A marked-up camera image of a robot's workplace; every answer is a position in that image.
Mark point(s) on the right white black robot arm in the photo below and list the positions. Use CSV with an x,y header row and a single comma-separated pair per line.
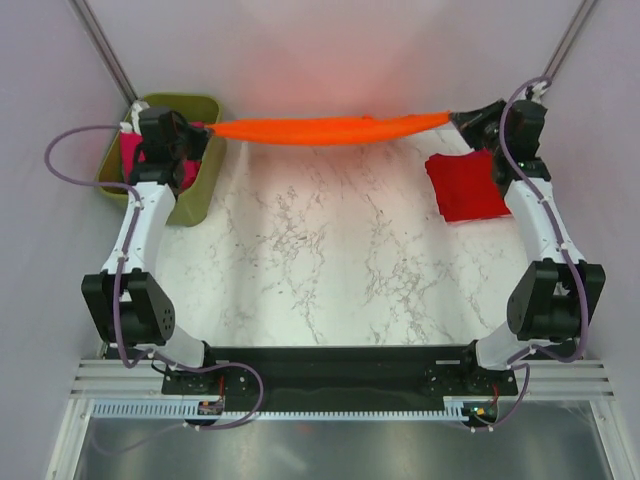
x,y
551,307

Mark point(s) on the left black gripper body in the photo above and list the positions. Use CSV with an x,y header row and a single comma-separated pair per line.
x,y
179,148

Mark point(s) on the right aluminium frame post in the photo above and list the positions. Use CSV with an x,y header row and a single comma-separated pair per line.
x,y
569,39

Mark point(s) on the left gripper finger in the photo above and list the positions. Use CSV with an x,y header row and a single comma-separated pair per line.
x,y
197,142
189,129

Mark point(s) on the olive green plastic bin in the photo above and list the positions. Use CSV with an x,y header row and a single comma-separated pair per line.
x,y
193,203

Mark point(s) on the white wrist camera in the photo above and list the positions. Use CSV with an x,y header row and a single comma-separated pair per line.
x,y
536,90
132,125

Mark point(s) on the magenta pink t shirt in bin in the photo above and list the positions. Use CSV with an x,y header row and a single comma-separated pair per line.
x,y
130,150

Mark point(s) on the white slotted cable duct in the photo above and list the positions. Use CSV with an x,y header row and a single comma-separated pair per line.
x,y
203,410

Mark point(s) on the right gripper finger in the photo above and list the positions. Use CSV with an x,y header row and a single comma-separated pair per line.
x,y
477,133
487,114

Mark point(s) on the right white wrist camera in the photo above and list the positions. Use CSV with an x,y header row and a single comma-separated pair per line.
x,y
536,90

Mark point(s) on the aluminium frame post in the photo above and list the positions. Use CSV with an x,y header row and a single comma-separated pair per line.
x,y
569,39
98,38

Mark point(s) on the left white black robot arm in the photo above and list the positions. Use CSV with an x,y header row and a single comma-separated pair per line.
x,y
130,310

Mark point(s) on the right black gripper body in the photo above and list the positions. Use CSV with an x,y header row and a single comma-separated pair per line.
x,y
496,145

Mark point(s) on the left aluminium frame post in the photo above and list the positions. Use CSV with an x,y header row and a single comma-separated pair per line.
x,y
98,38

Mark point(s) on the orange t shirt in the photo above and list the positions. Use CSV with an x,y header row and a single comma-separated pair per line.
x,y
327,131

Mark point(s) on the red folded t shirt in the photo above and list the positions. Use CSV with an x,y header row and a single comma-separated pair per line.
x,y
463,187

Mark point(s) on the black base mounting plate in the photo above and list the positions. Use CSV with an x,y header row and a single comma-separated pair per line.
x,y
415,376

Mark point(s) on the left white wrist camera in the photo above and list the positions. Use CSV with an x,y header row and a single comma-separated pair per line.
x,y
132,125

